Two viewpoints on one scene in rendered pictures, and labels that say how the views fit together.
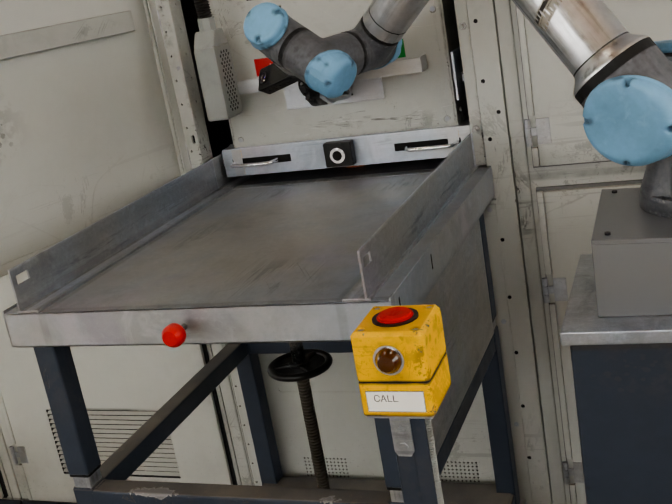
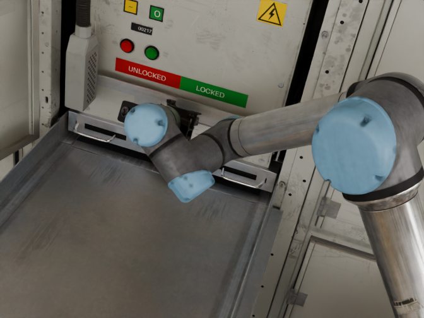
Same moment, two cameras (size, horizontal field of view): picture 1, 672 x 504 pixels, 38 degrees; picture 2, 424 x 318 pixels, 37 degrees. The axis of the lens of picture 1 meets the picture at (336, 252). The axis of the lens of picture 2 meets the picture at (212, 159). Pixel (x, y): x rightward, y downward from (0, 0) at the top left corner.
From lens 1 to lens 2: 0.89 m
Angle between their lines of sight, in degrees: 23
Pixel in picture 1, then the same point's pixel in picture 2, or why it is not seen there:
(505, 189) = (287, 228)
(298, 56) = (168, 166)
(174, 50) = (47, 29)
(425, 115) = not seen: hidden behind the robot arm
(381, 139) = not seen: hidden behind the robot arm
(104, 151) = not seen: outside the picture
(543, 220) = (307, 259)
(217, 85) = (80, 85)
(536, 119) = (331, 200)
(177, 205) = (23, 175)
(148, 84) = (16, 52)
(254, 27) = (135, 128)
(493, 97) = (304, 170)
